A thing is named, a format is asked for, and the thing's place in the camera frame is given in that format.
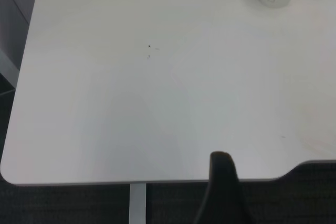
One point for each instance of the white desk side panel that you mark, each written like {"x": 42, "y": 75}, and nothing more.
{"x": 13, "y": 24}

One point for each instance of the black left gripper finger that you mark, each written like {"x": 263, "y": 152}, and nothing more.
{"x": 223, "y": 190}

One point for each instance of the white metal table leg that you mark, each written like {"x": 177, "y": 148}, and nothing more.
{"x": 137, "y": 203}

